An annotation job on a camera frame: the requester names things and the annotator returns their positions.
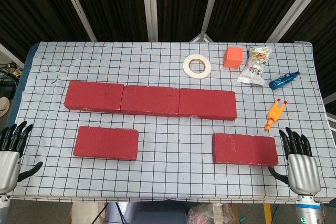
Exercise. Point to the silver snack packet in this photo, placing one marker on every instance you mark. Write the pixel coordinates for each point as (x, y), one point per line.
(253, 70)

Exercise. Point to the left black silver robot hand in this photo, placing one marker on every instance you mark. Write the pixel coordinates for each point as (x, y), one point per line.
(9, 166)

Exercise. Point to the red brick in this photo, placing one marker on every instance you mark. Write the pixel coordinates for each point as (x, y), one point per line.
(93, 96)
(207, 104)
(245, 149)
(106, 142)
(149, 100)

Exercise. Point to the blue small bottle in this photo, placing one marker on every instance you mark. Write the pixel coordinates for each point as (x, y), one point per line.
(281, 81)

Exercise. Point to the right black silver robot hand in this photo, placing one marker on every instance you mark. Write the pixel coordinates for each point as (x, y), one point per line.
(303, 171)

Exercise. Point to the white tape roll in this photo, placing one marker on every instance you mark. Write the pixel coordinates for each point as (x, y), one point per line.
(187, 68)

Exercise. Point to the clear plastic bag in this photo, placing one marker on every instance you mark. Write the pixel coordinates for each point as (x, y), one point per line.
(210, 214)

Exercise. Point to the white vertical frame post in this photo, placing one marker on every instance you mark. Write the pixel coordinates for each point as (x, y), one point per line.
(150, 6)

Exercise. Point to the white black checkered tablecloth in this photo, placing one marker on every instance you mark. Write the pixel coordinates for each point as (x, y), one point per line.
(168, 176)

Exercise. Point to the white slanted frame post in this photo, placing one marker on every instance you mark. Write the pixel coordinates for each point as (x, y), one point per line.
(208, 11)
(296, 6)
(77, 6)

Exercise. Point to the yellow rubber chicken toy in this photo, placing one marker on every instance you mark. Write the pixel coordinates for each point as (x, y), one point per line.
(274, 113)

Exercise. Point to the orange foam cube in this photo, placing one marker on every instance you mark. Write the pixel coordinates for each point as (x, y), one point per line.
(233, 56)

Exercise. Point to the yellow table leg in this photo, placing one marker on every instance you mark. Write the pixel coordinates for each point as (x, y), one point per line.
(267, 214)

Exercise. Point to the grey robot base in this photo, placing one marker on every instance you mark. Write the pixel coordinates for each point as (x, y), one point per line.
(157, 214)

